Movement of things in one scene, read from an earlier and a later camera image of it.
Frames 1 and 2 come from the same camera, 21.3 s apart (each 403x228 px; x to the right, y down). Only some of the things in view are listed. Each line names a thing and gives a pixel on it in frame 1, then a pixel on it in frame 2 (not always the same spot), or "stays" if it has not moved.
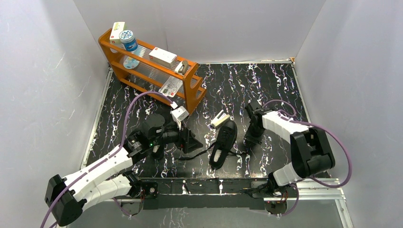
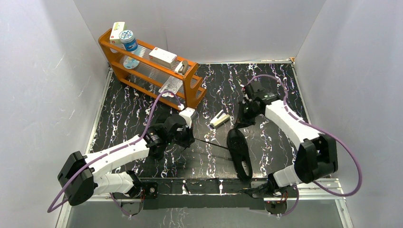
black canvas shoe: (158, 151) stays
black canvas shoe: (220, 149) → (238, 147)
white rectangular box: (163, 57) stays
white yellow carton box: (117, 27) stays
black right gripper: (250, 140) → (242, 105)
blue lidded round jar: (127, 38) stays
